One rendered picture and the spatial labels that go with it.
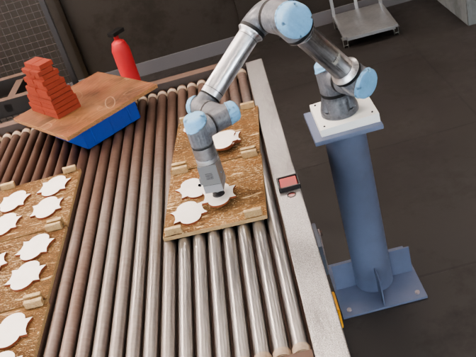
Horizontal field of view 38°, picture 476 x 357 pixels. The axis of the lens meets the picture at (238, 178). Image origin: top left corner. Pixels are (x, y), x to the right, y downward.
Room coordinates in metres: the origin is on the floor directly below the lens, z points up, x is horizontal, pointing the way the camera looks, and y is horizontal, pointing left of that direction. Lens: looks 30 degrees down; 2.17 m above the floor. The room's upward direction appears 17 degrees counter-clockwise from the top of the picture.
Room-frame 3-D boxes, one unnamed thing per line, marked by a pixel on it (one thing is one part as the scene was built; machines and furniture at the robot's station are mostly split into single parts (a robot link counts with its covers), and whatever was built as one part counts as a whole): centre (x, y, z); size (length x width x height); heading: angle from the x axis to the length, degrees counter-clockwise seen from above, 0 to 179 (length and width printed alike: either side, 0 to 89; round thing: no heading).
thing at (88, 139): (2.97, 0.55, 0.97); 0.31 x 0.31 x 0.10; 36
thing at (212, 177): (2.03, 0.09, 1.05); 0.10 x 0.09 x 0.16; 77
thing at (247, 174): (2.08, 0.09, 0.93); 0.41 x 0.35 x 0.02; 172
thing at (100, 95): (3.03, 0.58, 1.03); 0.50 x 0.50 x 0.02; 36
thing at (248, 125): (2.49, 0.03, 0.93); 0.41 x 0.35 x 0.02; 171
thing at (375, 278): (2.45, -0.47, 0.44); 0.38 x 0.38 x 0.87; 86
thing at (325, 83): (2.44, -0.46, 1.07); 0.13 x 0.12 x 0.14; 28
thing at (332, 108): (2.45, -0.47, 0.96); 0.15 x 0.15 x 0.10
